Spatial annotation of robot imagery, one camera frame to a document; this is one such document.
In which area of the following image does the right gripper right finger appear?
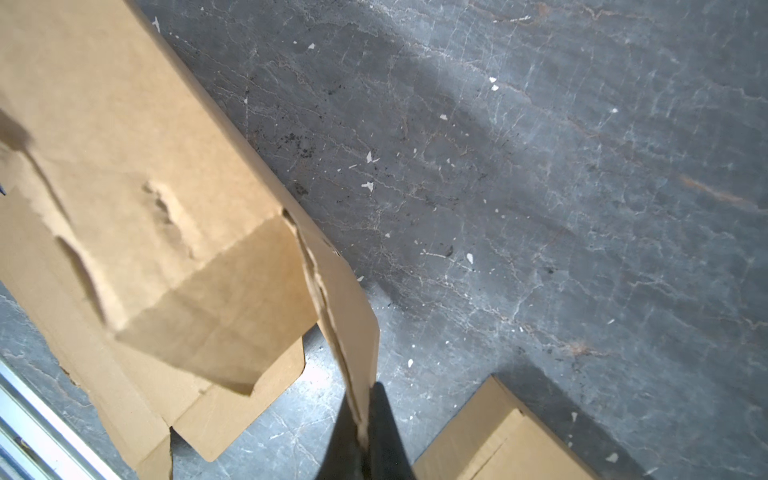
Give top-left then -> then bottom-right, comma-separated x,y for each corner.
368,382 -> 416,480

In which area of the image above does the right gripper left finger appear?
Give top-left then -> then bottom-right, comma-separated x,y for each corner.
315,397 -> 363,480

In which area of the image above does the cardboard box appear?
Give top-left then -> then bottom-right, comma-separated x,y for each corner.
1,1 -> 379,479
413,375 -> 597,479

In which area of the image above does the aluminium mounting rail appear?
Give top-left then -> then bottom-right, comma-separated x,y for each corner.
1,362 -> 118,480

